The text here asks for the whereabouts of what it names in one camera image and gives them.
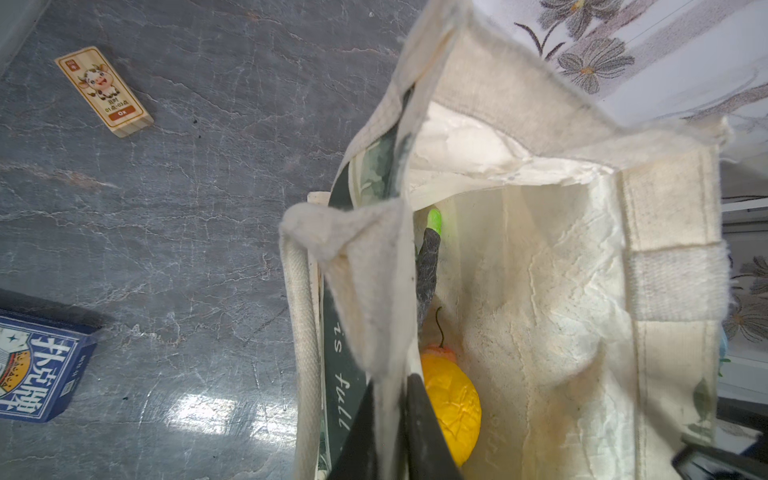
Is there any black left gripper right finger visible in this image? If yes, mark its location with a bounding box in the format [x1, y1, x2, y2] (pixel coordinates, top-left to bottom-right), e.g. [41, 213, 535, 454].
[405, 373, 462, 480]

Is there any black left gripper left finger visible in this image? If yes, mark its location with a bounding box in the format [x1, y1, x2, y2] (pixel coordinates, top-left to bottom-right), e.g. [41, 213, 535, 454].
[328, 383, 378, 480]

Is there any orange yellow toy pumpkin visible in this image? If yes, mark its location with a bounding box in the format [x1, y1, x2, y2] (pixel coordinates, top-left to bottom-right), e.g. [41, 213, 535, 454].
[420, 345, 482, 468]

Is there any dark toy cucumber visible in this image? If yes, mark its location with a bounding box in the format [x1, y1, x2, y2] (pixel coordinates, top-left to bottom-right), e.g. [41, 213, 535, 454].
[416, 208, 442, 330]

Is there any cream canvas grocery bag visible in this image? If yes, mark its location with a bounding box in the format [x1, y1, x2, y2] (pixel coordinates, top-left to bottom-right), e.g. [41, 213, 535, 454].
[280, 1, 729, 479]

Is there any blue playing cards box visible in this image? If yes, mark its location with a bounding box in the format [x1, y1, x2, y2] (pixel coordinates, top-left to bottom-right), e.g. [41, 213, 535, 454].
[1, 310, 99, 423]

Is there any small tan card box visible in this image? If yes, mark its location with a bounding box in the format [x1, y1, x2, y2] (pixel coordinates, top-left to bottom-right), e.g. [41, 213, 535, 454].
[55, 46, 154, 138]

